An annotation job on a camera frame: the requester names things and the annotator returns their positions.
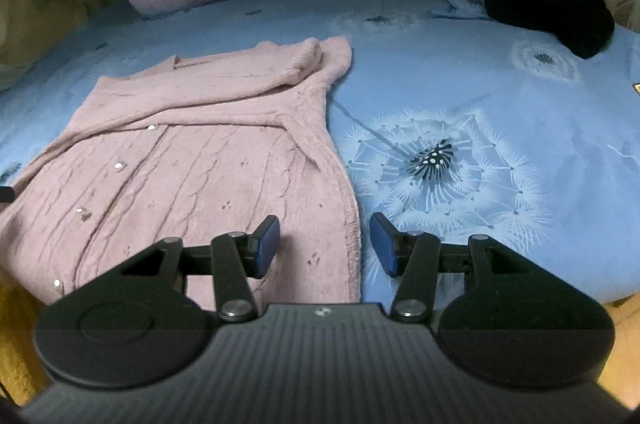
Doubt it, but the pink knitted cardigan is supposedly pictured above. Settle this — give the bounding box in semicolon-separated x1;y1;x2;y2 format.
0;34;362;307

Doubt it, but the blue dandelion print bedsheet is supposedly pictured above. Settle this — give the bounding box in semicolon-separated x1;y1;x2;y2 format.
0;0;640;305

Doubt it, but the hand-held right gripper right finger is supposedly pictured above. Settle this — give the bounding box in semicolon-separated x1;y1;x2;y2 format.
369;211;523;324

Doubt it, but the black cloth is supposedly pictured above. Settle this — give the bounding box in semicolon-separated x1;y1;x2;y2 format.
476;0;616;58

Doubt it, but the yellow fluffy mat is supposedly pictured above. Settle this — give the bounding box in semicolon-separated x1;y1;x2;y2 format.
0;276;56;407

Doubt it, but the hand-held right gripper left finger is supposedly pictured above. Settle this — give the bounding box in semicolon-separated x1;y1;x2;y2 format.
120;215;282;324

